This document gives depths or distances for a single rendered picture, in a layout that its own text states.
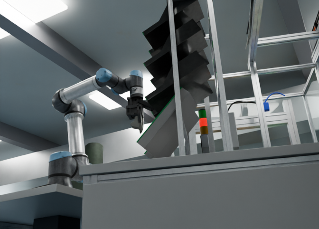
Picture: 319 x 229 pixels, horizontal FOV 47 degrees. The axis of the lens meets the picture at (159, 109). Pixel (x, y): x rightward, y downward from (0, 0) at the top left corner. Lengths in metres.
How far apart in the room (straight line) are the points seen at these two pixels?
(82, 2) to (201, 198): 3.79
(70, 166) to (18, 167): 6.64
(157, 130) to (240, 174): 0.45
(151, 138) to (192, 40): 0.46
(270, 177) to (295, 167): 0.07
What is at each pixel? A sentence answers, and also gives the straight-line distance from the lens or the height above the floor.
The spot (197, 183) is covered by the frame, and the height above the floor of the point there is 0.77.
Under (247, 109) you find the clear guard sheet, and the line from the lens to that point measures 3.43.
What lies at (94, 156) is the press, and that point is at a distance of 6.38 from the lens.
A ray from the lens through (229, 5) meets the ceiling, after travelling 4.81.
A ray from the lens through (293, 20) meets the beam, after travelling 4.81.
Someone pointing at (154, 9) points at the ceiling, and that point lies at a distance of 4.70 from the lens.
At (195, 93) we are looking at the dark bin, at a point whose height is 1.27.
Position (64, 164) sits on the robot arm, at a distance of 1.99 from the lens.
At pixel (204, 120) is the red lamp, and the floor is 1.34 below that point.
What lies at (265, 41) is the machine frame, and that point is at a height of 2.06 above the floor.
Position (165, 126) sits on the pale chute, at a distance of 1.44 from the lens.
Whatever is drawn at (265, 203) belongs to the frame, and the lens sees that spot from 1.07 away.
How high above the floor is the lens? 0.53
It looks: 25 degrees up
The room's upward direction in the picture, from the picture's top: 3 degrees counter-clockwise
